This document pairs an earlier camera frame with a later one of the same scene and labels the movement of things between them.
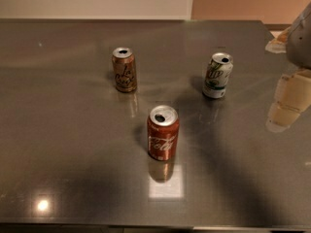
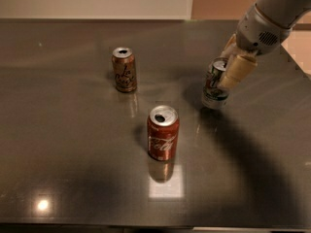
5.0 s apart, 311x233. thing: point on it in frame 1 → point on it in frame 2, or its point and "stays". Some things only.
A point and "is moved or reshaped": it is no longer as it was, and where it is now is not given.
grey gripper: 299,49 → 259,33
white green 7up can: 217,75 is moved or reshaped
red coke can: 162,133 stays
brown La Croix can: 124,69 stays
